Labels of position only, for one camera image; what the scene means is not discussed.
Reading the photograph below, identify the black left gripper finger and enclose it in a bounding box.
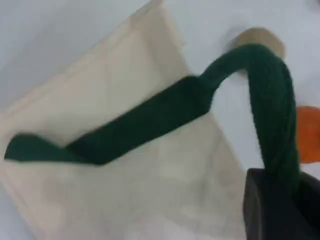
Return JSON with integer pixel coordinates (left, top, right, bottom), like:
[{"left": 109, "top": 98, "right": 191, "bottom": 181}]
[
  {"left": 297, "top": 171, "right": 320, "bottom": 240},
  {"left": 242, "top": 168, "right": 301, "bottom": 240}
]

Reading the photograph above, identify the white bag with green handles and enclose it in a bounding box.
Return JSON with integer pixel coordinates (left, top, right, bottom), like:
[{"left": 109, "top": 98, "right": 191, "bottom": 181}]
[{"left": 0, "top": 0, "right": 301, "bottom": 240}]

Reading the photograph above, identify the orange with knobbed top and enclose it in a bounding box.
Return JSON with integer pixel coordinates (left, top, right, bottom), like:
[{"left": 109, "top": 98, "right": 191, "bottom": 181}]
[{"left": 296, "top": 106, "right": 320, "bottom": 165}]

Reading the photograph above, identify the beige round potato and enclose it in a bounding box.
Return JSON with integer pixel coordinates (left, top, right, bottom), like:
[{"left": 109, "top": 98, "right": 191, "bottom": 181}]
[{"left": 229, "top": 26, "right": 287, "bottom": 76}]

